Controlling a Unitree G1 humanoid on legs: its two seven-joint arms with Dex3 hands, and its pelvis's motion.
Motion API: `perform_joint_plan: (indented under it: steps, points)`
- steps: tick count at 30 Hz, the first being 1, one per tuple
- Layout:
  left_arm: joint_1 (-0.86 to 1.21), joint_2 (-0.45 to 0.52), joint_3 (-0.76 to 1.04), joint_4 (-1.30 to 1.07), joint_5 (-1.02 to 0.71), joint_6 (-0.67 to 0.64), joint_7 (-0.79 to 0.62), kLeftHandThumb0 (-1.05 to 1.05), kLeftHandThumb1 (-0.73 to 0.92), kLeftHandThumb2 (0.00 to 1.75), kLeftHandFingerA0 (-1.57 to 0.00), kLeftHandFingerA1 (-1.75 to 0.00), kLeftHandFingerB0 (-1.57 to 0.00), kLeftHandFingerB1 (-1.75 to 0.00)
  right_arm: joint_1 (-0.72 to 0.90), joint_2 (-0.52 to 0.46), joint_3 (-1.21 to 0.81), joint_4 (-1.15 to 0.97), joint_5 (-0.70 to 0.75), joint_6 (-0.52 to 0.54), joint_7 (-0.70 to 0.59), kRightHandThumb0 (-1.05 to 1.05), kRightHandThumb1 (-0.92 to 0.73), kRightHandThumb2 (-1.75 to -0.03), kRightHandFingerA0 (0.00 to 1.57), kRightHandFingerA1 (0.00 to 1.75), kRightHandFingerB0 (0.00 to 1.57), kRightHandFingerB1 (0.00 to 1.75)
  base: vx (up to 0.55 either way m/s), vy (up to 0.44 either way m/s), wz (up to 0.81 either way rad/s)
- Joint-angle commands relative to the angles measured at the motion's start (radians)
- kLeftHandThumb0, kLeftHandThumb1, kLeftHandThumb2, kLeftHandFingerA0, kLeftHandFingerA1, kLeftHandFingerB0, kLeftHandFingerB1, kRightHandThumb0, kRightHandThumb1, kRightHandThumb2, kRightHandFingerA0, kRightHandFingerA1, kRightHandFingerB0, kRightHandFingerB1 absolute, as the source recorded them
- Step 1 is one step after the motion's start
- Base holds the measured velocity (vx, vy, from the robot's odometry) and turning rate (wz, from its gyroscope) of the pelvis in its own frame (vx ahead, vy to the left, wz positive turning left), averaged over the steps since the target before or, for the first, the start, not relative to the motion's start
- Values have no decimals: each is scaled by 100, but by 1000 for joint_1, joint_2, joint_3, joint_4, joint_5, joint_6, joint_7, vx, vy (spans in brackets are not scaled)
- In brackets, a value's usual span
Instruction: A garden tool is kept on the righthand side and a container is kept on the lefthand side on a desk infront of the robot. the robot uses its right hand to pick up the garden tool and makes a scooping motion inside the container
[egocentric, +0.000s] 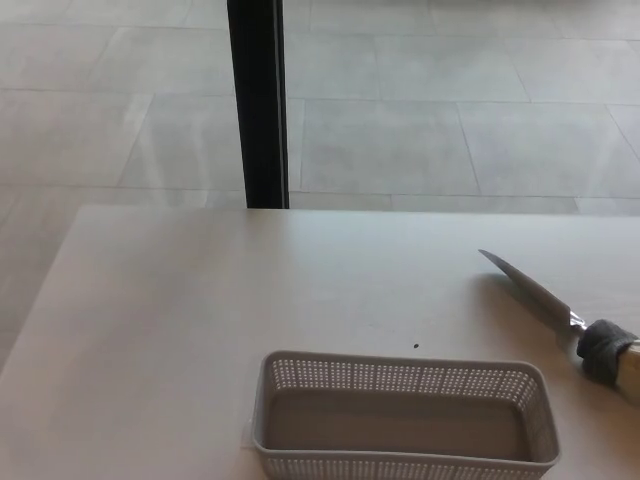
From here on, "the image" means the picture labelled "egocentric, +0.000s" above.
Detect garden trowel with wooden handle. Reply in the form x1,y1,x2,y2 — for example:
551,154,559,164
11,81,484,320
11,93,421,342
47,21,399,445
478,248,640,406

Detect grey perforated plastic basket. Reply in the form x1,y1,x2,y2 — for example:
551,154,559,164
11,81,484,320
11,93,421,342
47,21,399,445
251,349,561,480

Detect black vertical frame post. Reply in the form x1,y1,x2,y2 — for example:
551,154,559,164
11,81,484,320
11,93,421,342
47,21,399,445
226,0,291,210

